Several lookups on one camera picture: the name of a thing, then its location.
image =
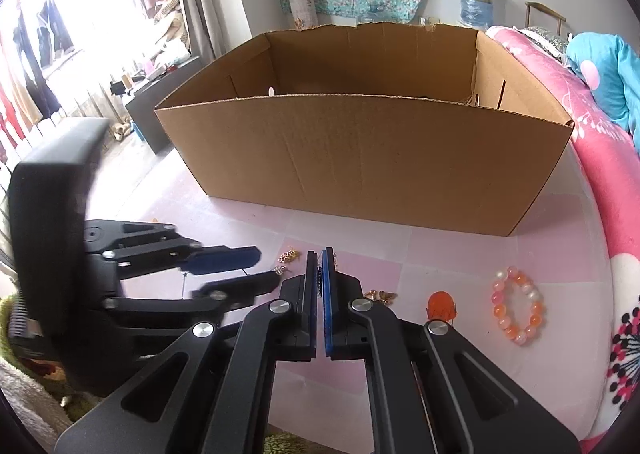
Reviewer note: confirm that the green plush mat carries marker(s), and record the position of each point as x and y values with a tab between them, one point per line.
280	446

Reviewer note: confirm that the orange striped balloon sticker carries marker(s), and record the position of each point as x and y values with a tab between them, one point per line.
442	305

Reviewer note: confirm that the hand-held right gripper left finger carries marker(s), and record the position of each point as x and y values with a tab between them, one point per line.
314	324

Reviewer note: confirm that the pink printed blanket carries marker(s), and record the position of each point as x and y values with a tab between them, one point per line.
615	234

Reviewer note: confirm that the pair of beige shoes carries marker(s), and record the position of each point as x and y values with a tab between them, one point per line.
120	129

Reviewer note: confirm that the grey lace pillow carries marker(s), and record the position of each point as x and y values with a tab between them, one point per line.
545	37

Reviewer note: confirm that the wooden chair frame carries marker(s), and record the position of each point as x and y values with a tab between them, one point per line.
545	8

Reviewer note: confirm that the dark low cabinet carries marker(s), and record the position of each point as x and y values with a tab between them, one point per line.
145	118

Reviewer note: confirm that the large cardboard box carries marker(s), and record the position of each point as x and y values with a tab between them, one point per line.
375	158

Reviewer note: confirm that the ornate gold charm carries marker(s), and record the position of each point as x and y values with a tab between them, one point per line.
289	255

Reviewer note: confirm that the small silver ladder charm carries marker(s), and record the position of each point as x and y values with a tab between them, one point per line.
281	272

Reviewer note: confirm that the blue water cooler bottle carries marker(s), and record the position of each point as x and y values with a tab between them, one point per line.
475	1

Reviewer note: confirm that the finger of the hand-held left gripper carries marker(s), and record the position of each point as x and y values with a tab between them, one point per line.
225	259
235	289

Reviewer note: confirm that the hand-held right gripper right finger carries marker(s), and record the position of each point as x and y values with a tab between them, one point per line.
328	314

